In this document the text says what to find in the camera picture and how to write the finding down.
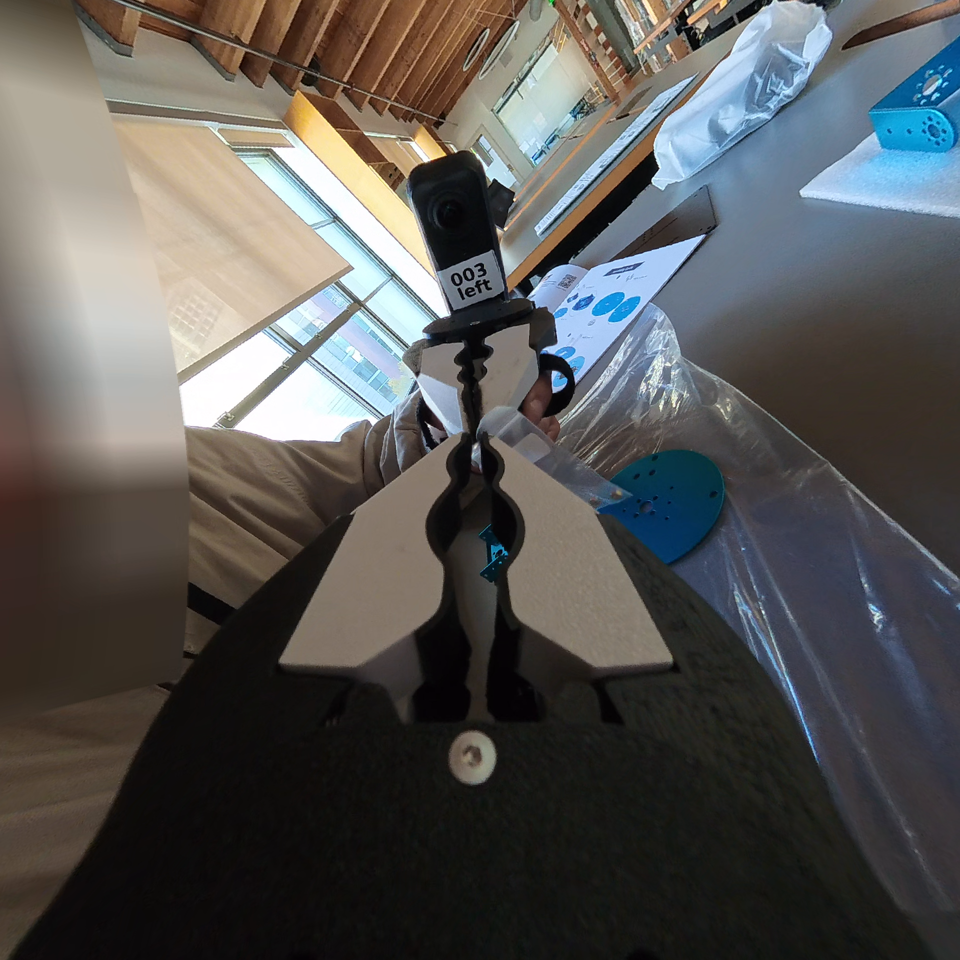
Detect large window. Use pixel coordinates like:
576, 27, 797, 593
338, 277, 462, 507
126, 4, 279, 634
176, 146, 451, 445

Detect person's left forearm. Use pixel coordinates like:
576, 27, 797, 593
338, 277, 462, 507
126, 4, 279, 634
330, 390, 451, 526

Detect white plastic bag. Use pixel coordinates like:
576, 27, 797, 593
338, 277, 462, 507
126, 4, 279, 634
649, 0, 836, 191

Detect long blue U bracket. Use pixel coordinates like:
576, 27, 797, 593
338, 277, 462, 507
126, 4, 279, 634
867, 37, 960, 153

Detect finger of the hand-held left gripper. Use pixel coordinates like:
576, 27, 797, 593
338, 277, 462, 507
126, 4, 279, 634
416, 342, 472, 440
477, 332, 539, 421

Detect teal round metal plate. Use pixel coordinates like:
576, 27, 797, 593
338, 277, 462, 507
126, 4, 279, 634
602, 447, 727, 566

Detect person's tan jacket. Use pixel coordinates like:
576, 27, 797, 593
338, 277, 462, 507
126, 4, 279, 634
183, 423, 376, 669

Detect assembly instruction sheet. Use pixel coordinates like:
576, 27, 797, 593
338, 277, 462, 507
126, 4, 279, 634
527, 234, 708, 381

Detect grey desk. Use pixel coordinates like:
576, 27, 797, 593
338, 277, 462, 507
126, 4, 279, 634
495, 0, 960, 960

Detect small clear screw bag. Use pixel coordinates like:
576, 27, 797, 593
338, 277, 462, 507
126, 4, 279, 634
480, 407, 633, 519

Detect black flat pad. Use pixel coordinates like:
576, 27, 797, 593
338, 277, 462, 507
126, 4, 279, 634
591, 183, 719, 269

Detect white paper sheets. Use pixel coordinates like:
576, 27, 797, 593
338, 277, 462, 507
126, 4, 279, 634
532, 71, 702, 237

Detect white foam sheet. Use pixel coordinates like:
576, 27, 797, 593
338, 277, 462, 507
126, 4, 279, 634
797, 133, 960, 228

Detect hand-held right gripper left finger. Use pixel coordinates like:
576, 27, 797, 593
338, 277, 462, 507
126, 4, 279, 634
279, 435, 475, 717

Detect blue square metal bracket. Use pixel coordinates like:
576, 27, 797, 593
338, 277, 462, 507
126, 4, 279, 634
477, 523, 513, 584

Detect wood-edged table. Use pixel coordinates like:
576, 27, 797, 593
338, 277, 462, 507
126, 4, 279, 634
498, 45, 721, 297

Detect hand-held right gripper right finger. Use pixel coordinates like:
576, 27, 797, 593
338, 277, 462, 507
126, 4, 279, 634
478, 435, 675, 687

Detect clear plastic bag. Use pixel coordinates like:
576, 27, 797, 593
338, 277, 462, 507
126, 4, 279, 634
553, 302, 960, 927

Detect person's left hand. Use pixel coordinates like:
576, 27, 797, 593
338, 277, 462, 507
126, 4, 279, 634
519, 378, 564, 445

